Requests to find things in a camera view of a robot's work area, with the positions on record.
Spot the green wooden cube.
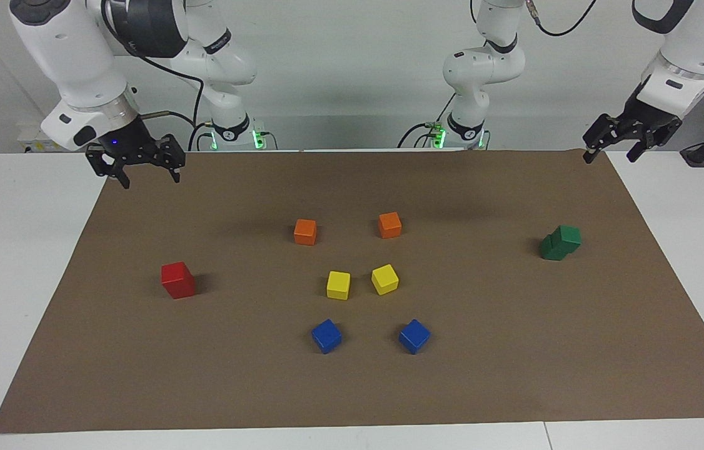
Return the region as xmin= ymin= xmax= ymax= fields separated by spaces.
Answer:
xmin=539 ymin=234 xmax=568 ymax=261
xmin=551 ymin=224 xmax=583 ymax=254

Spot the white connector box green light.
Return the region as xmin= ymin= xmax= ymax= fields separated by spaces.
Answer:
xmin=251 ymin=122 xmax=278 ymax=151

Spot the orange wooden cube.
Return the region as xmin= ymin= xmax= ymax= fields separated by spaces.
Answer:
xmin=378 ymin=212 xmax=403 ymax=239
xmin=293 ymin=218 xmax=318 ymax=246

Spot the green lit connector plug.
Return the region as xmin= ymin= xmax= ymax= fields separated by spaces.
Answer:
xmin=424 ymin=121 xmax=448 ymax=149

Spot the brown table mat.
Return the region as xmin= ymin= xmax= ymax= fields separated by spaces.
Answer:
xmin=0 ymin=149 xmax=704 ymax=434

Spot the yellow wooden cube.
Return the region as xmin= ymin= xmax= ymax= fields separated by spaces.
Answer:
xmin=371 ymin=264 xmax=400 ymax=296
xmin=326 ymin=271 xmax=351 ymax=301

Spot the blue wooden cube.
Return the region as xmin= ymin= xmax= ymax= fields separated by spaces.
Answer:
xmin=398 ymin=319 xmax=432 ymax=355
xmin=311 ymin=319 xmax=343 ymax=355

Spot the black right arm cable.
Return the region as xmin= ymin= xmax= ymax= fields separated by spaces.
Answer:
xmin=101 ymin=0 xmax=204 ymax=151

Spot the white wall socket box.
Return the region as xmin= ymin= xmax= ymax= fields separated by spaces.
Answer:
xmin=18 ymin=122 xmax=68 ymax=153

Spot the black base cable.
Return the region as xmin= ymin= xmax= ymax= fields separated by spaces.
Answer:
xmin=397 ymin=95 xmax=456 ymax=149

